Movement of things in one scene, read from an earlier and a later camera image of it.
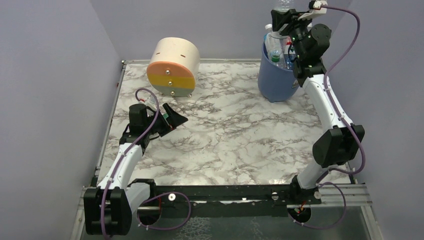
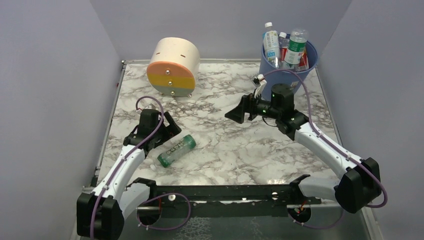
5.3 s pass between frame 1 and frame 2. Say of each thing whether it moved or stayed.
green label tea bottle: moved
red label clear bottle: moved
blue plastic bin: stayed
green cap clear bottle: moved
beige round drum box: stayed
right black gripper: moved
